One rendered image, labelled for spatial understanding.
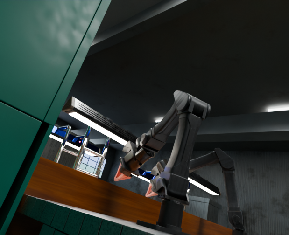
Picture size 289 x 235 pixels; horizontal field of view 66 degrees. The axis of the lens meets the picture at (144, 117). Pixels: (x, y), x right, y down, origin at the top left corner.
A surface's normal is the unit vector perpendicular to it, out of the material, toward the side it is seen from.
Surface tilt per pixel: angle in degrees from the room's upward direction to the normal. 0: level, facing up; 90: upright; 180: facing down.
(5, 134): 90
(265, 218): 90
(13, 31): 90
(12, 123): 90
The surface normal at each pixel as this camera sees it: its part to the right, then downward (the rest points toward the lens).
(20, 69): 0.74, -0.11
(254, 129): -0.59, -0.47
